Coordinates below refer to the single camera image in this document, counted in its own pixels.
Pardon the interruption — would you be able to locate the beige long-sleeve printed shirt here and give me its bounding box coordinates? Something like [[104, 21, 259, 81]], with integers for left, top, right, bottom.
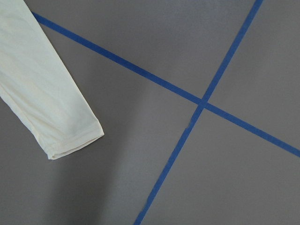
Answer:
[[0, 0, 104, 160]]

